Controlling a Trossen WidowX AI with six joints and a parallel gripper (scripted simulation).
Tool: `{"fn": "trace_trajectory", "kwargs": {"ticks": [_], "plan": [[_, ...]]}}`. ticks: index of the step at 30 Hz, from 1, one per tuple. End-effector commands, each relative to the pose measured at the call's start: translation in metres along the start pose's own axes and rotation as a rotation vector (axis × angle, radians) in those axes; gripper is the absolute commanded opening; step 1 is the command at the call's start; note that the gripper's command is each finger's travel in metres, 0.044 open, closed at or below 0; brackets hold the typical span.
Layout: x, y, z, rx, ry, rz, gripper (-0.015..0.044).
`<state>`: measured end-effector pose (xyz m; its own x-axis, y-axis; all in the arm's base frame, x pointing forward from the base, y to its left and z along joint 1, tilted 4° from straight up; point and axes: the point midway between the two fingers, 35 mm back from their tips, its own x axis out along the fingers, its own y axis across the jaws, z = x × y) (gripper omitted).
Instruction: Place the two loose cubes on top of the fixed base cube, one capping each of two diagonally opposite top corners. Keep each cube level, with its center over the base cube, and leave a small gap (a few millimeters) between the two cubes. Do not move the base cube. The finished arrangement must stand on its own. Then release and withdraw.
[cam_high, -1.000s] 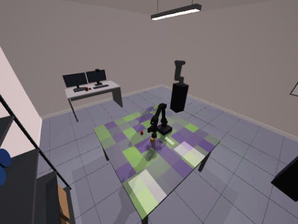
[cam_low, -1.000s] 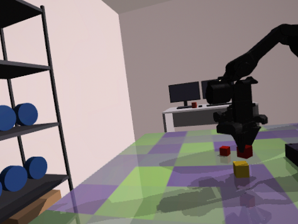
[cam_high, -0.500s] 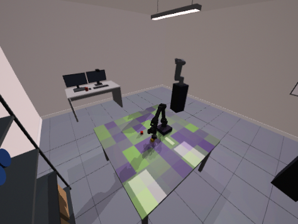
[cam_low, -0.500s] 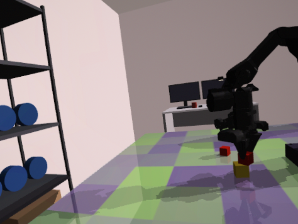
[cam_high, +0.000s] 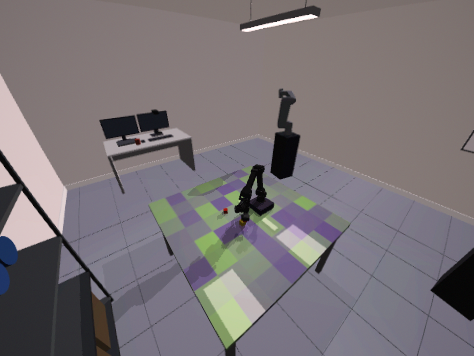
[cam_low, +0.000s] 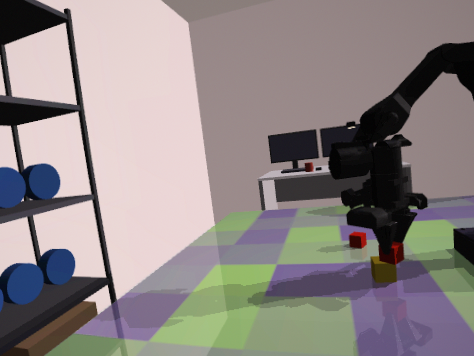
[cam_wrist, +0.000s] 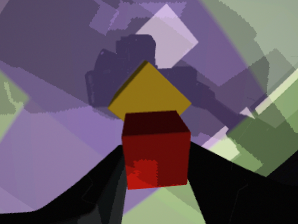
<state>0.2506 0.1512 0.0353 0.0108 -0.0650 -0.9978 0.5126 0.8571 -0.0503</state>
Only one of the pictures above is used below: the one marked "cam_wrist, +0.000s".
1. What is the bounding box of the yellow cube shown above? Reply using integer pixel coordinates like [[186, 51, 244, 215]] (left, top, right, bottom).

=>
[[108, 60, 192, 121]]

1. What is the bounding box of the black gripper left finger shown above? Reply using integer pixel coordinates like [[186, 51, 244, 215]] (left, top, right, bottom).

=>
[[0, 145, 126, 224]]

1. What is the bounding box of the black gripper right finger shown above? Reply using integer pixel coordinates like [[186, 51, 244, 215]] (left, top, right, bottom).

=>
[[188, 143, 298, 224]]

